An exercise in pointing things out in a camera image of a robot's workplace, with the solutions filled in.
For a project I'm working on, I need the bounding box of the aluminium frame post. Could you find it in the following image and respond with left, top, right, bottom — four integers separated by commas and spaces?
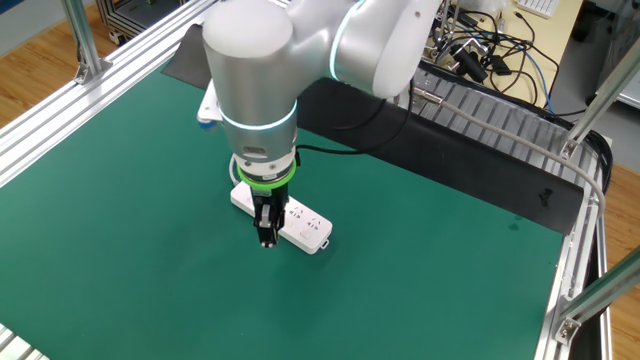
558, 37, 640, 160
60, 0, 114, 85
552, 259, 640, 347

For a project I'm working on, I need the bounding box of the long aluminium table rail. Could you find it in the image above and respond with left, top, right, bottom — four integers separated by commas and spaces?
0, 0, 219, 189

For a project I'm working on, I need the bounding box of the slatted aluminium table section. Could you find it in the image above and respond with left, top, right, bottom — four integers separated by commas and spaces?
0, 323, 50, 360

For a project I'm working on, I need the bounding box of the striped aluminium frame cart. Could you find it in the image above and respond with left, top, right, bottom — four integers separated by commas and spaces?
95, 0, 201, 47

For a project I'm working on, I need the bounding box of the white power strip cable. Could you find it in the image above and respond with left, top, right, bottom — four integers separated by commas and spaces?
228, 152, 242, 187

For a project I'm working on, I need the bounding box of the silver metal clamp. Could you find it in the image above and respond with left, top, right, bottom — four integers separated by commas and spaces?
434, 29, 489, 64

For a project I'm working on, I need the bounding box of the white four-socket power strip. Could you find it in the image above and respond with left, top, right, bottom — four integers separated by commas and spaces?
229, 180, 334, 256

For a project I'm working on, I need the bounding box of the white keyboard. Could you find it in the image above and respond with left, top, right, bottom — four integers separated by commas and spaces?
514, 0, 561, 20

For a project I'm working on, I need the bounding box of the dark grey cabinet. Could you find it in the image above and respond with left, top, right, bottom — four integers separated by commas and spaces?
569, 0, 640, 109

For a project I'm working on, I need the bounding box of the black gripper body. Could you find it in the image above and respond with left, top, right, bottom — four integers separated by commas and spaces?
251, 182, 290, 217

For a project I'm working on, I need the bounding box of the black foam pad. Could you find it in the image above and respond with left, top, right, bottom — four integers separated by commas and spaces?
160, 24, 585, 236

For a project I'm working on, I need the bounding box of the grey corrugated hose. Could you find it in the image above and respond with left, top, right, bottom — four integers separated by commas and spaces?
408, 83, 607, 221

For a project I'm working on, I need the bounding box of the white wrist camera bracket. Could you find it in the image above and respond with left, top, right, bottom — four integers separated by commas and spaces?
196, 79, 224, 132

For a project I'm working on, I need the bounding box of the black cable bundle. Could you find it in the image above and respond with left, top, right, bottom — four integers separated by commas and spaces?
582, 130, 614, 196

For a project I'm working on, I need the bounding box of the aluminium side rail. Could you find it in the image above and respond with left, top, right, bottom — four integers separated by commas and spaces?
532, 199, 614, 360

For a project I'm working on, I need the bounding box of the small black power adapter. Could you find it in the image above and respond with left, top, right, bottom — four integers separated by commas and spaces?
489, 53, 512, 77

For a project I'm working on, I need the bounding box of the yellow wooden desk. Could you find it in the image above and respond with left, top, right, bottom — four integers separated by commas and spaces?
424, 0, 585, 109

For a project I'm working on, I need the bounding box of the green flange ring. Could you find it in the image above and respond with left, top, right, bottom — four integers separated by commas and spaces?
236, 162, 297, 190

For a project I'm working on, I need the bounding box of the blue cable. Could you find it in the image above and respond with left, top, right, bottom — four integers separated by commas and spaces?
522, 49, 556, 115

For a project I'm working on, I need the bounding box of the green table mat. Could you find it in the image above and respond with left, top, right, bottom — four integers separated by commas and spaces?
0, 64, 566, 360

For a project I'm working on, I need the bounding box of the slatted aluminium base plate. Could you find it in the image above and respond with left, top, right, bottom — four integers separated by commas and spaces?
407, 62, 609, 236

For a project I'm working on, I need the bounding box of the large black power adapter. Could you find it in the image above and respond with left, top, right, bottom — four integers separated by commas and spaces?
452, 47, 489, 84

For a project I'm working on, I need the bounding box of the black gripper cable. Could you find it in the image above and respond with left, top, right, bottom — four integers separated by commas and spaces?
294, 79, 416, 156

